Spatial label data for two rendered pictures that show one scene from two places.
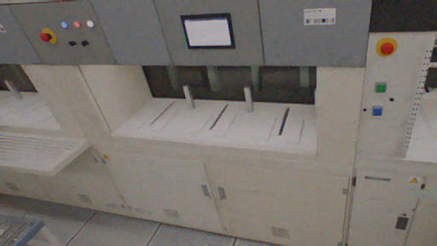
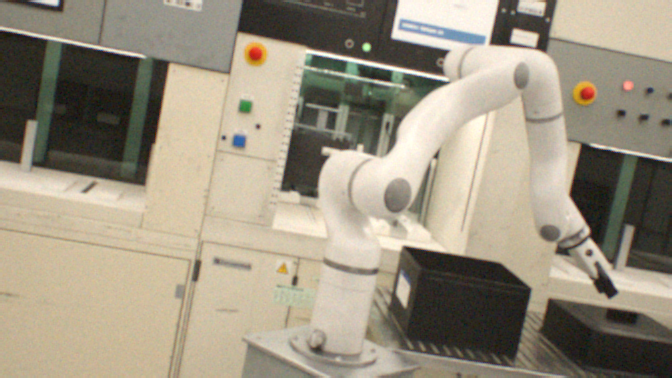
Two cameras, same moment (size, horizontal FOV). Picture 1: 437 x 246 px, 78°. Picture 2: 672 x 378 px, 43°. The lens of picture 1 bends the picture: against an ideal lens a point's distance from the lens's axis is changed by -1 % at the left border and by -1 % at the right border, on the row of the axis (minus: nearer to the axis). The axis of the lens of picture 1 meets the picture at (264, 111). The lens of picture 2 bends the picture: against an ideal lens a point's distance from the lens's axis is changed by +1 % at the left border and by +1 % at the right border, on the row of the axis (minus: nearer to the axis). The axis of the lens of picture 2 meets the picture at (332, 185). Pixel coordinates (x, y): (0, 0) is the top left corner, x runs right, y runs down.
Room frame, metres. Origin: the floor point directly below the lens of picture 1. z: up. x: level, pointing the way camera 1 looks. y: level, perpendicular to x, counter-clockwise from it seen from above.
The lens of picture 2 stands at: (-1.48, 0.34, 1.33)
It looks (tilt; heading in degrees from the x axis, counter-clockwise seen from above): 7 degrees down; 335
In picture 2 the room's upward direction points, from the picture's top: 11 degrees clockwise
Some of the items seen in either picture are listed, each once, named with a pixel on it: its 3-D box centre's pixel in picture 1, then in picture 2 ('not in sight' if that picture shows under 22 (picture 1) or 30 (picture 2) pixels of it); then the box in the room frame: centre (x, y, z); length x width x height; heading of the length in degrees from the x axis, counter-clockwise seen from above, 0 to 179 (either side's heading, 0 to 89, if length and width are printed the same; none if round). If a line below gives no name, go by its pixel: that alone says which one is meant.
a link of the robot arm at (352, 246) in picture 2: not in sight; (352, 208); (0.12, -0.47, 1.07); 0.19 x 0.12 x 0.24; 11
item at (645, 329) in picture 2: not in sight; (617, 333); (0.15, -1.30, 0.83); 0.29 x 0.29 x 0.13; 75
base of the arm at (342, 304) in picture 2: not in sight; (341, 308); (0.09, -0.47, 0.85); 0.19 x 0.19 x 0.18
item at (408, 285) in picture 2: not in sight; (456, 298); (0.28, -0.88, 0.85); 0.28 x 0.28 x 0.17; 71
